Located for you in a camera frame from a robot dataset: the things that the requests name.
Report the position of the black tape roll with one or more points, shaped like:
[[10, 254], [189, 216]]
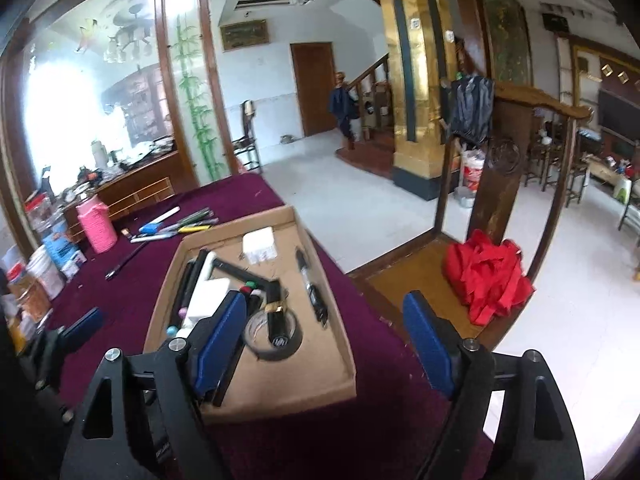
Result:
[[260, 352]]

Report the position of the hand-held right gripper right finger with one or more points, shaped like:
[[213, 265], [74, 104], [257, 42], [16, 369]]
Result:
[[427, 345]]

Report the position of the silver pen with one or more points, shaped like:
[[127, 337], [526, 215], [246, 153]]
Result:
[[200, 222]]

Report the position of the black television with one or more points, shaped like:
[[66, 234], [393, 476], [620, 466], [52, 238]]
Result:
[[620, 115]]

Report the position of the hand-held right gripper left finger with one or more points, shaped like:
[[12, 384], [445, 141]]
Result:
[[220, 345]]

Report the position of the green pen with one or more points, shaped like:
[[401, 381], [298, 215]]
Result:
[[192, 216]]

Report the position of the red lid plastic jar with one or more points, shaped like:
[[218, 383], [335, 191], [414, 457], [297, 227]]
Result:
[[39, 212]]

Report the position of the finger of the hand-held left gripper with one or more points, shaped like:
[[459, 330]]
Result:
[[82, 330]]

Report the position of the white plastic tub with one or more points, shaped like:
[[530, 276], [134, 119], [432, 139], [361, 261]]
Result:
[[45, 275]]

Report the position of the black marker blue cap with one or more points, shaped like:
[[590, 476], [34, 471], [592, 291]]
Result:
[[180, 295]]

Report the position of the white bucket red print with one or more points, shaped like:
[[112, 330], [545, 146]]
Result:
[[472, 172]]

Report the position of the glass jar brown label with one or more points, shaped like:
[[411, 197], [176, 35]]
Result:
[[30, 295]]

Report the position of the gold framed wall painting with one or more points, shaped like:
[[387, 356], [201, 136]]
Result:
[[245, 35]]

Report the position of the red cloth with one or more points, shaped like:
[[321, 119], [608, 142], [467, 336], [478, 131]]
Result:
[[490, 280]]

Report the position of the dark wooden chair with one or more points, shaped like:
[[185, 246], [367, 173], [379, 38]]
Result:
[[249, 145]]

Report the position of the black gold lipstick tube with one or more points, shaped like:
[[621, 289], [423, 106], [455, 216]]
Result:
[[277, 320]]

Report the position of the black marker green cap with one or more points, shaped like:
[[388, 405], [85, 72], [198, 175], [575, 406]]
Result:
[[254, 305]]

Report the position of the black gel pen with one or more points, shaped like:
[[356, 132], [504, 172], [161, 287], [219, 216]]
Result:
[[310, 285]]

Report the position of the bamboo painted glass panel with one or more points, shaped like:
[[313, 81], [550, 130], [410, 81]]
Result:
[[195, 110]]

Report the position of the yellow pen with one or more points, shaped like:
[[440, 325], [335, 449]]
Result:
[[194, 229]]

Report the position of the cardboard box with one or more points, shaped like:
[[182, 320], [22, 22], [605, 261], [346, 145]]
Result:
[[320, 360]]

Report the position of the wooden door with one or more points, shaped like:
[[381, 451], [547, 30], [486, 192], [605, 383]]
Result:
[[312, 90]]

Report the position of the slim black pen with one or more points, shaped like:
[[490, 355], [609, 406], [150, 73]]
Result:
[[127, 260]]

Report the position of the black marker red cap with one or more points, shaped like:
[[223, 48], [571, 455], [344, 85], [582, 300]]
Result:
[[227, 385]]

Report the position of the black marker white caps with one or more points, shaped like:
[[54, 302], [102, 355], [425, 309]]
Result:
[[245, 272]]

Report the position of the blue lighter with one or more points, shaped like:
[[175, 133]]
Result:
[[149, 229]]

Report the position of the blue label plastic jar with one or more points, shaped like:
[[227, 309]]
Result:
[[57, 245]]

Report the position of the wooden staircase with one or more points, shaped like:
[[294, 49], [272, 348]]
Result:
[[370, 155]]

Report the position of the pink knitted bottle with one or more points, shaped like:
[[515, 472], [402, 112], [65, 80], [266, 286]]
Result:
[[97, 225]]

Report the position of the blue white small box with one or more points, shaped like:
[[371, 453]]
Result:
[[75, 265]]

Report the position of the white charger block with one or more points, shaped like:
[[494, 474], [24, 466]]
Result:
[[207, 302], [260, 245]]

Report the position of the black plastic bag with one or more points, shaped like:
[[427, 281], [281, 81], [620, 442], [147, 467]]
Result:
[[470, 110]]

